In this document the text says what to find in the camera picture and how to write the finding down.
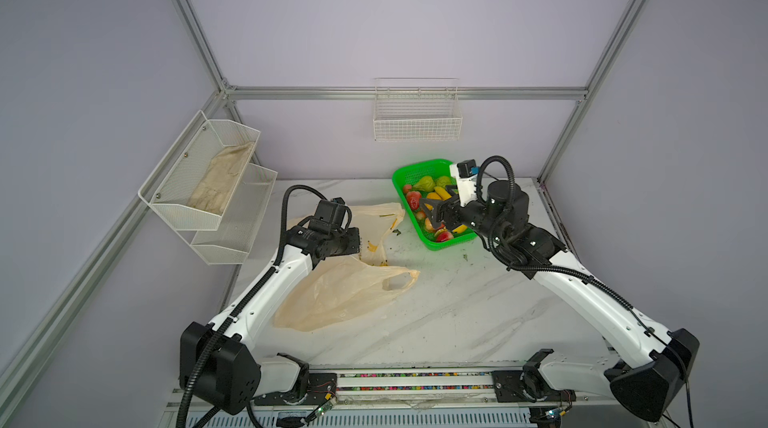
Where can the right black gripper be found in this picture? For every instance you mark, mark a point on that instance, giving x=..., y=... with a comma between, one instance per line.
x=447, y=206

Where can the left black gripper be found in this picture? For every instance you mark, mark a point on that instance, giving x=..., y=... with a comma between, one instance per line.
x=353, y=246

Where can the yellow fake banana bunch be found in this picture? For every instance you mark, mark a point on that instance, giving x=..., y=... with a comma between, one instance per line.
x=453, y=215

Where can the beige plastic bag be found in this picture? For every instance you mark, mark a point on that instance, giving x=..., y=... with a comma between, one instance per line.
x=342, y=288

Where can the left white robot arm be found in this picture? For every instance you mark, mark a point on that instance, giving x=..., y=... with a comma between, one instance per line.
x=217, y=360

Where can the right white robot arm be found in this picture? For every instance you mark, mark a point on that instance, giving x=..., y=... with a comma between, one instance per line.
x=653, y=363

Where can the red fake strawberry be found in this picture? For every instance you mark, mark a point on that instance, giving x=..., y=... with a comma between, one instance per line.
x=413, y=199

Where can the green fake pear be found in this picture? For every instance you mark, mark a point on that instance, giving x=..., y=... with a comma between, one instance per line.
x=425, y=184

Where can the green fake round fruit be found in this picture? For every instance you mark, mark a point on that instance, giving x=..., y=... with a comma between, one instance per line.
x=444, y=181

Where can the green plastic basket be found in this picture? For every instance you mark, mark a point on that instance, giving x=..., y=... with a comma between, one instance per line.
x=403, y=180

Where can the lower white mesh shelf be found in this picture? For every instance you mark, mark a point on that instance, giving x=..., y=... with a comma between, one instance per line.
x=232, y=242

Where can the white mesh shelf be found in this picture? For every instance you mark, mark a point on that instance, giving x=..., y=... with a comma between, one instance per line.
x=232, y=242
x=168, y=191

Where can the folded beige bags in shelf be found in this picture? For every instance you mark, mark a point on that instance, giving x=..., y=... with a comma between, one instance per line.
x=220, y=179

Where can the upper white mesh shelf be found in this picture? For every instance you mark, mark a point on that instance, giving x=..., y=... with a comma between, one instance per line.
x=168, y=191

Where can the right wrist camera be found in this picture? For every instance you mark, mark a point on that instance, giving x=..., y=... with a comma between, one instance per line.
x=465, y=174

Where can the white wire wall basket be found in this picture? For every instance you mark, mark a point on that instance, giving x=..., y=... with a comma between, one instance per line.
x=416, y=109

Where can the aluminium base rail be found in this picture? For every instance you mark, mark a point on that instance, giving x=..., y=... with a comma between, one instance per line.
x=428, y=397

